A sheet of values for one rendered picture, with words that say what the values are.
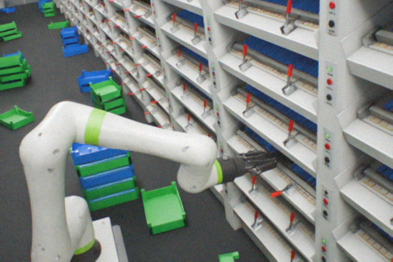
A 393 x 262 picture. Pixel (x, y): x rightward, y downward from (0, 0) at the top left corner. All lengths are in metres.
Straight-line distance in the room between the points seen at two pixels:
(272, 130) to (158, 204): 1.07
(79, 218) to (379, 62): 1.07
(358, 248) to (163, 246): 1.07
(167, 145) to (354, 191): 0.54
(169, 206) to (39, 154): 1.27
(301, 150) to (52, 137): 0.75
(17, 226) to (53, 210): 1.26
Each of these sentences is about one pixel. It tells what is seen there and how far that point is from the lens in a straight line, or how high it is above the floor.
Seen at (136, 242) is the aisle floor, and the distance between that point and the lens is 2.14.
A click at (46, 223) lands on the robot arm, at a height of 0.68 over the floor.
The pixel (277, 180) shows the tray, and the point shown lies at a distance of 1.52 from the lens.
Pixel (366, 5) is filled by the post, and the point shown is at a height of 1.21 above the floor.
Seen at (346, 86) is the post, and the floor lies 1.02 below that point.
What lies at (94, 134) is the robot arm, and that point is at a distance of 1.24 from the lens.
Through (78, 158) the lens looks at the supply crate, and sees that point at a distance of 2.22.
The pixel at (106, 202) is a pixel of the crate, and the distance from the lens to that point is 2.39.
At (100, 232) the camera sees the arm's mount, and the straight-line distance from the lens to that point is 1.75.
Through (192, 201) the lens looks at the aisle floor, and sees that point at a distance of 2.30.
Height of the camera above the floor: 1.44
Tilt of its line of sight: 27 degrees down
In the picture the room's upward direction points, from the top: 8 degrees counter-clockwise
